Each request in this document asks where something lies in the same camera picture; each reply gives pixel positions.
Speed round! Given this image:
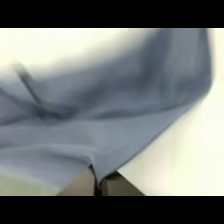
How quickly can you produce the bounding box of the blue shirt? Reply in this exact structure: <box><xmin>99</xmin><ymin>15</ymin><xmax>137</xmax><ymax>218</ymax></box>
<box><xmin>0</xmin><ymin>28</ymin><xmax>214</xmax><ymax>190</ymax></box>

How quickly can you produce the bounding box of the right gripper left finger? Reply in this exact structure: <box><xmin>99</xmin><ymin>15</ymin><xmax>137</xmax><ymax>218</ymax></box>
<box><xmin>56</xmin><ymin>166</ymin><xmax>99</xmax><ymax>197</ymax></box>

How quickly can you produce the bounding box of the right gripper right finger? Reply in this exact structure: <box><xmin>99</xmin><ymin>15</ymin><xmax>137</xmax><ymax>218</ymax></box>
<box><xmin>98</xmin><ymin>170</ymin><xmax>146</xmax><ymax>197</ymax></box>

